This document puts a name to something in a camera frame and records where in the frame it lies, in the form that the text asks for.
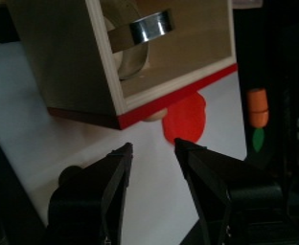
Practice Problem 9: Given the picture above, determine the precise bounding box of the orange toy carrot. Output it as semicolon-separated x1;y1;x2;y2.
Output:
247;87;270;153

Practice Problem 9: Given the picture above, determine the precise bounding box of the wooden drawer box red front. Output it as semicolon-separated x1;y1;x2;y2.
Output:
5;0;239;131

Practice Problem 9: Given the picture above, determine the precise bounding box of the white cutting board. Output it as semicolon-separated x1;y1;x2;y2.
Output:
0;40;248;245

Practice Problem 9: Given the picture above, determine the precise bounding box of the round wooden drawer knob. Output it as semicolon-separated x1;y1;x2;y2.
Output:
141;108;168;123

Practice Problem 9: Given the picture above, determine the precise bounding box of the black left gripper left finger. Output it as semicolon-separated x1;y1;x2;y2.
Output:
42;142;135;245

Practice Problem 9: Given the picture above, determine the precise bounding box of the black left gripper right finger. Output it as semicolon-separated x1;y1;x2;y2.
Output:
173;137;299;245

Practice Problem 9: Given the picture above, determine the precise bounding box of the round metal dough cutter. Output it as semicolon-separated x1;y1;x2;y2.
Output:
101;9;176;81

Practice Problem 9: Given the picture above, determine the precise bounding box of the flat red dough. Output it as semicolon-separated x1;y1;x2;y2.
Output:
161;91;208;146

